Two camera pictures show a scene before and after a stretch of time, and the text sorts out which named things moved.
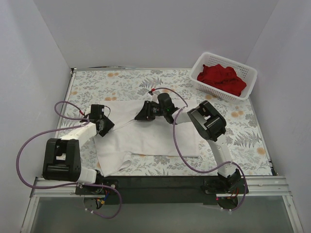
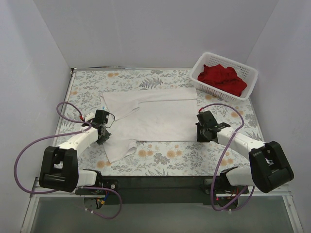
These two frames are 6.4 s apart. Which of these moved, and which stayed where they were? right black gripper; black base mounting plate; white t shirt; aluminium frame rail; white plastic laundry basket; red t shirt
Moved: white t shirt; right black gripper
Stayed: black base mounting plate; white plastic laundry basket; aluminium frame rail; red t shirt
